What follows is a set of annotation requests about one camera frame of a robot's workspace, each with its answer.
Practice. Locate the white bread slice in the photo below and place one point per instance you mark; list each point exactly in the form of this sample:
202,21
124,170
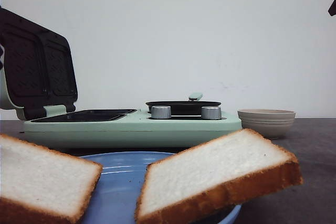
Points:
40,185
230,170

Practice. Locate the blue plate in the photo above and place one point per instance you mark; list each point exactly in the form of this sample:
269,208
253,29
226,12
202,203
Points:
115,196

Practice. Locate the breakfast maker hinged lid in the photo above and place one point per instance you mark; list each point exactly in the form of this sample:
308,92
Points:
36,69

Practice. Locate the silver control knob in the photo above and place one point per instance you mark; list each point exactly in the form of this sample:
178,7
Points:
161,112
211,113

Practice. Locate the beige ribbed bowl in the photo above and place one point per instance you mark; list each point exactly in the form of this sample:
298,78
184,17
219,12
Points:
270,123

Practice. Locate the right silver control knob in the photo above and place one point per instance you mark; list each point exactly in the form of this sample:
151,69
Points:
211,113

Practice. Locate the mint green breakfast maker base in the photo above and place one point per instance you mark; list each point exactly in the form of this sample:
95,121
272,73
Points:
124,128

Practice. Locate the left silver control knob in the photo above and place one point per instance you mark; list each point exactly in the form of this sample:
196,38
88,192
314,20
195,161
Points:
161,112

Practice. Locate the black frying pan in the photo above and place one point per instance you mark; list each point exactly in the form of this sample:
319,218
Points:
192,106

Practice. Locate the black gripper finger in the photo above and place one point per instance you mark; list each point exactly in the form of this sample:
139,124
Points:
332,9

